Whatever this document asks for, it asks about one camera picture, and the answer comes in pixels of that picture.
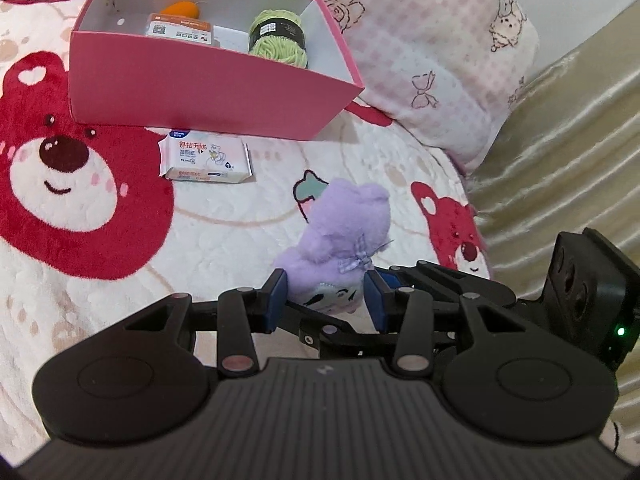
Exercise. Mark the clear floss box orange label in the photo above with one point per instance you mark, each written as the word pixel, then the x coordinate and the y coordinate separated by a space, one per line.
pixel 180 30

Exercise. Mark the green yarn ball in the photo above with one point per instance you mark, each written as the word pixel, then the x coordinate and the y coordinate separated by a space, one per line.
pixel 277 37

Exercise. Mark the pink checked pillow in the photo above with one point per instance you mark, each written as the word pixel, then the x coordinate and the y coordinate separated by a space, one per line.
pixel 425 45

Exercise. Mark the orange makeup sponge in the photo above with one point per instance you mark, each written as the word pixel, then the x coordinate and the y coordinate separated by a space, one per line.
pixel 182 9

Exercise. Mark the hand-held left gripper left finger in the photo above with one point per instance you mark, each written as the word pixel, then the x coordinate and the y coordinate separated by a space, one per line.
pixel 275 300

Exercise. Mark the pink cardboard box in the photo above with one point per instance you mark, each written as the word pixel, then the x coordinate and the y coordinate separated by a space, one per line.
pixel 210 85

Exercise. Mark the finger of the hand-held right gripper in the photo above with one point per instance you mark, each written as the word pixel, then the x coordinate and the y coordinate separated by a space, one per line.
pixel 440 277
pixel 320 327

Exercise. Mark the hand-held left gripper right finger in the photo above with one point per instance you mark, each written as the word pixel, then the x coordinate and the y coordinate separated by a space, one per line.
pixel 376 300

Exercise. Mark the purple plush toy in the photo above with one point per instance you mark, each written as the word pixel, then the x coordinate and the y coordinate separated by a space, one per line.
pixel 340 235

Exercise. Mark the beige satin sheet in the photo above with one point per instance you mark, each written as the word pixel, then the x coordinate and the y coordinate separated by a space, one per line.
pixel 565 160

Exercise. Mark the red bear printed blanket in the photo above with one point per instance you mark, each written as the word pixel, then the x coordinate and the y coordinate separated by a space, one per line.
pixel 150 220

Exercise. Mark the small white wipes pack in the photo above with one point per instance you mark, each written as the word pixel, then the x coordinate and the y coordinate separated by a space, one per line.
pixel 205 157

